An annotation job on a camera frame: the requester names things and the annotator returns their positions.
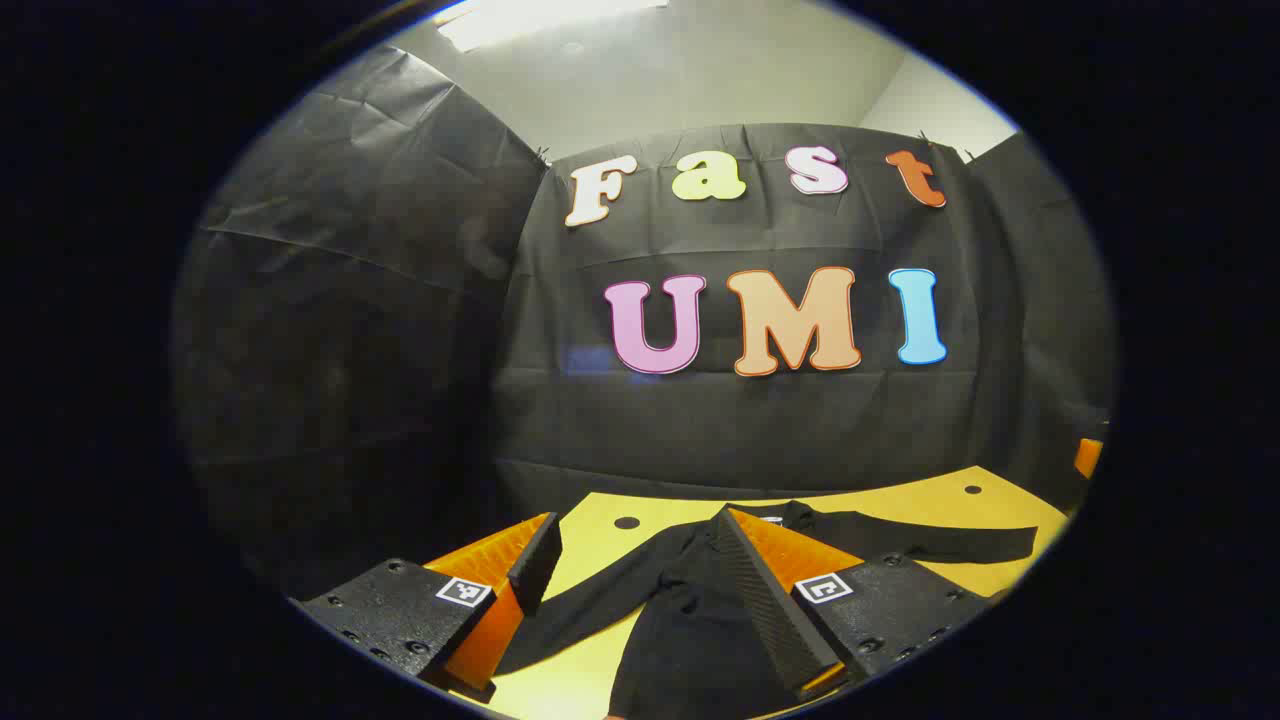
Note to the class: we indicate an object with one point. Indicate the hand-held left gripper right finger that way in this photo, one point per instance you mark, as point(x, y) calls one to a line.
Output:
point(765, 600)

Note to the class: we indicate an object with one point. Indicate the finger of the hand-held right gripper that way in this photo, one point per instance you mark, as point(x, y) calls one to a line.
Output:
point(1088, 457)

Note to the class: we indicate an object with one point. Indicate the black button-up jacket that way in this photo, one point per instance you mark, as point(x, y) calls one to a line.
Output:
point(690, 620)

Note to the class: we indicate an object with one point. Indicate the black backdrop cloth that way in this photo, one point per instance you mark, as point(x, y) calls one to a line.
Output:
point(750, 430)

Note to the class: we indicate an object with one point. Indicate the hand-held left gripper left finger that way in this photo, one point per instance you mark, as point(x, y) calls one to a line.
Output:
point(538, 565)

